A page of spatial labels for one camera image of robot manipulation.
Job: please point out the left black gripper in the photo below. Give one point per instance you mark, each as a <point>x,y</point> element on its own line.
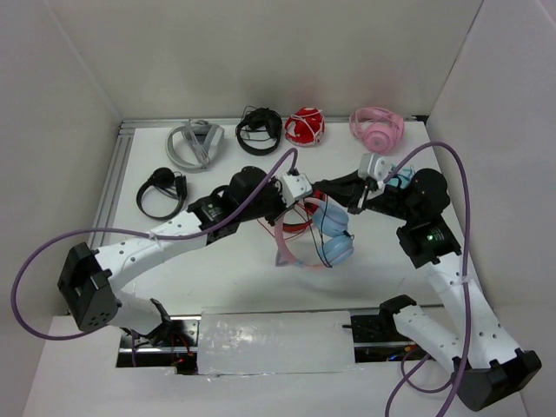
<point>274,186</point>

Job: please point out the small black headphones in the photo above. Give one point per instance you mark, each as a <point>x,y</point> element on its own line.
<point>170,183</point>

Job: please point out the black headphones with cable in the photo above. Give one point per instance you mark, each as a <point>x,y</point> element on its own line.
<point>259,131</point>

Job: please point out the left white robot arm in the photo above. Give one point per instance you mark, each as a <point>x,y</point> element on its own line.
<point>92,280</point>

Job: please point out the teal cat-ear headphones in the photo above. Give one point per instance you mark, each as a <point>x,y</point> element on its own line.
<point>402,178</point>

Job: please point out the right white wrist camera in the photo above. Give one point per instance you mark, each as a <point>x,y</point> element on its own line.
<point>374,166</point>

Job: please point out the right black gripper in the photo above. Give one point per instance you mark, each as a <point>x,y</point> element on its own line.
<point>347,188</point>

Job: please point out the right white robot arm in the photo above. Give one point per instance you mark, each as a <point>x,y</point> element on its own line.
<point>481,356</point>

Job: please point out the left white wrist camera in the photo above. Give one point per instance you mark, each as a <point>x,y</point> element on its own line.
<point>294,187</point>

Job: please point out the shiny foil-covered plate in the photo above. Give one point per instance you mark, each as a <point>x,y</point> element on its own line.
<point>283,343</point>

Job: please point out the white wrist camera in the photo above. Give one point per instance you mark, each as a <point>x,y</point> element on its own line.
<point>374,166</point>
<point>294,187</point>

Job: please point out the blue pink cat-ear headphones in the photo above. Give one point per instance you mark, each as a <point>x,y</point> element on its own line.
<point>336,244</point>

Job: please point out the red white headphones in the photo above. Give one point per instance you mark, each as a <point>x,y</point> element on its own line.
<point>305,128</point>

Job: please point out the grey white headphones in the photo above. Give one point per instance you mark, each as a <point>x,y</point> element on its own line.
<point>203,138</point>

